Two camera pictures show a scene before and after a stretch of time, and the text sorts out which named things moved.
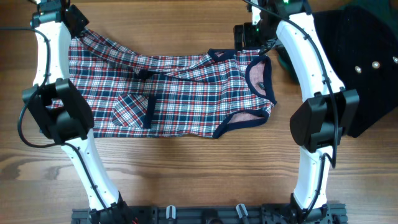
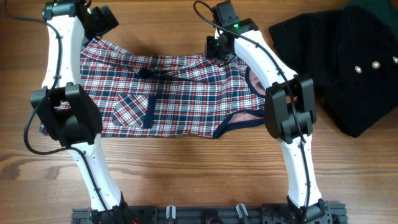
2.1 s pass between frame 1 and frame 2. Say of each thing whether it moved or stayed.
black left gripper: moved
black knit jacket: stayed
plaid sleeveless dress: stayed
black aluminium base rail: stayed
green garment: stayed
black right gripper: moved
